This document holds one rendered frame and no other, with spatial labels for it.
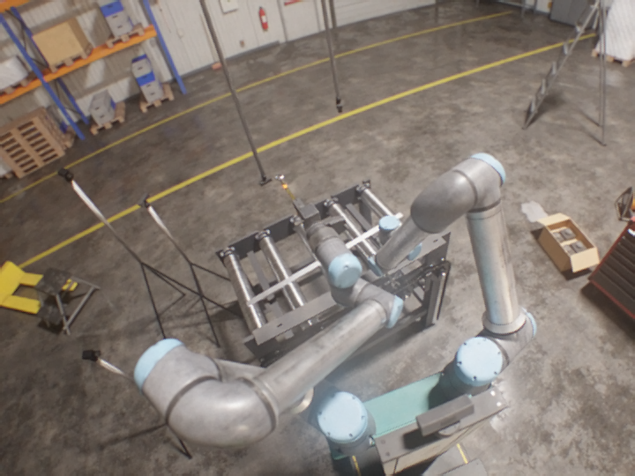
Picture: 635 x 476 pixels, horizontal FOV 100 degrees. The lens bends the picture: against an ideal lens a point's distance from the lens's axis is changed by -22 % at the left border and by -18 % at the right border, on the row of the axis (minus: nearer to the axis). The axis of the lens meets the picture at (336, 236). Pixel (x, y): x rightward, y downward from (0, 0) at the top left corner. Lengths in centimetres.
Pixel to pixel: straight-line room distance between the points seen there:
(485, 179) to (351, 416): 77
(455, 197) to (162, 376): 72
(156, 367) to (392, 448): 56
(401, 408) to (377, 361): 150
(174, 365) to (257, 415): 17
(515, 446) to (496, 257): 199
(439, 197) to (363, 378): 213
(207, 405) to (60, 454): 339
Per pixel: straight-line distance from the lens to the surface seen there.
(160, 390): 62
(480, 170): 89
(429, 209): 84
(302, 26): 1083
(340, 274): 87
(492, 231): 96
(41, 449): 411
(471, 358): 114
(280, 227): 257
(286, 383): 64
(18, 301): 553
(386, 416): 133
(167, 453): 319
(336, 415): 107
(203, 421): 58
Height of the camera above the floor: 265
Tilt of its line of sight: 48 degrees down
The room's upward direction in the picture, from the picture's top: 12 degrees counter-clockwise
